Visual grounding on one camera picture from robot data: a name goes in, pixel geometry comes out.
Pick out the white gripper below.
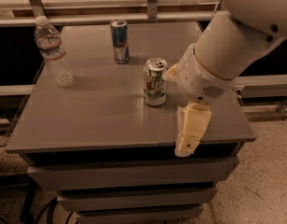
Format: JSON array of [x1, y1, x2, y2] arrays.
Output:
[[163, 44, 234, 158]]

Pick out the white green 7up can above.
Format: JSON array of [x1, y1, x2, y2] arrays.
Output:
[[143, 57, 168, 106]]

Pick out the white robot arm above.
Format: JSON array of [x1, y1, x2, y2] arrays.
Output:
[[163, 0, 287, 157]]

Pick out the blue silver energy drink can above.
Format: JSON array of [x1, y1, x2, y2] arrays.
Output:
[[110, 20, 129, 63]]

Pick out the grey drawer cabinet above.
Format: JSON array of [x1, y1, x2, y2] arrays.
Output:
[[7, 22, 255, 224]]

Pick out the clear plastic water bottle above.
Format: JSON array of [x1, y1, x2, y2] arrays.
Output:
[[34, 16, 74, 87]]

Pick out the black cables on floor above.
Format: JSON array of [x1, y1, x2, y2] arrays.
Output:
[[0, 196, 76, 224]]

